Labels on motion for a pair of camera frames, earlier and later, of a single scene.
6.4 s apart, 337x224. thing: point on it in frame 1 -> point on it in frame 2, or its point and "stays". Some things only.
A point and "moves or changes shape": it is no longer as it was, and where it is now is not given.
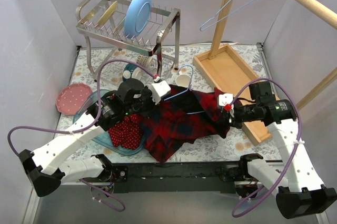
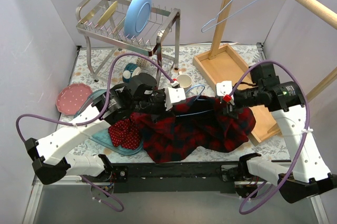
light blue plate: [138, 14] stays
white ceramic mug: [182, 80] stays
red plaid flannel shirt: [180, 118] moves or changes shape
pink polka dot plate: [70, 99] stays
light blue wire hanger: [189, 89] -> [198, 99]
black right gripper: [232, 118] -> [231, 107]
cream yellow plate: [108, 14] stays
